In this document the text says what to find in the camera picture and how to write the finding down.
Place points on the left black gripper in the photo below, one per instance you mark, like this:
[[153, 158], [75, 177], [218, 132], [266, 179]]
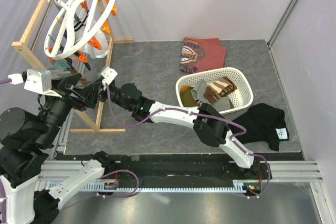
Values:
[[65, 86]]

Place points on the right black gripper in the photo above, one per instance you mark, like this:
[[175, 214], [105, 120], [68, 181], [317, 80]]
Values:
[[103, 94]]

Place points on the olive striped sock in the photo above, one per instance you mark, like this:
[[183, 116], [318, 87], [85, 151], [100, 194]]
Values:
[[187, 97], [230, 87]]

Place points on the brown striped sock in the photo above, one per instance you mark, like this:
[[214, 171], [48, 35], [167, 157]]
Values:
[[214, 90], [82, 80]]

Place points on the grey sock black stripes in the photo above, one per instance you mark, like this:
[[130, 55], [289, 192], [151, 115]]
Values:
[[222, 104]]

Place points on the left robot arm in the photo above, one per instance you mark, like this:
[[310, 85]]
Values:
[[24, 139]]

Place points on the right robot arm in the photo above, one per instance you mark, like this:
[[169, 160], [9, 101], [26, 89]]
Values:
[[211, 128]]

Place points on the white round sock hanger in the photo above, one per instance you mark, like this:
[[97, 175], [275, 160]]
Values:
[[60, 40]]

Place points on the white sock black stripes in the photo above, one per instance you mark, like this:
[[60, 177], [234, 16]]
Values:
[[97, 47]]

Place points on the red printed t-shirt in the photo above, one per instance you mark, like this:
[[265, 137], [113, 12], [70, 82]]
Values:
[[200, 55]]

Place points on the white perforated plastic basket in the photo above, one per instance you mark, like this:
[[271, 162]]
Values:
[[241, 98]]

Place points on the black folded garment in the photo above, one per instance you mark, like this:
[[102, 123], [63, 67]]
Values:
[[263, 123]]

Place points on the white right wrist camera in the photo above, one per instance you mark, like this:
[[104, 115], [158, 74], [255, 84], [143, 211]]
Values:
[[108, 75]]

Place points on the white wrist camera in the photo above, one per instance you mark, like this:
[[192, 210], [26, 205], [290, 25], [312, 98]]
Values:
[[108, 75], [36, 80]]

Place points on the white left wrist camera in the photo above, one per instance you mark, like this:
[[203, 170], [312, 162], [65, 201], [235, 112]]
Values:
[[36, 80]]

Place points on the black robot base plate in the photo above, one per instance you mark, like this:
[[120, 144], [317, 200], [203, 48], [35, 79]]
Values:
[[182, 170]]

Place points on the slotted cable duct rail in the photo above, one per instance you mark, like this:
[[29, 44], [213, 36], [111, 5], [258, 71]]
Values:
[[104, 187]]

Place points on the aluminium frame rail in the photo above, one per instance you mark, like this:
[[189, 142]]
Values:
[[282, 171]]

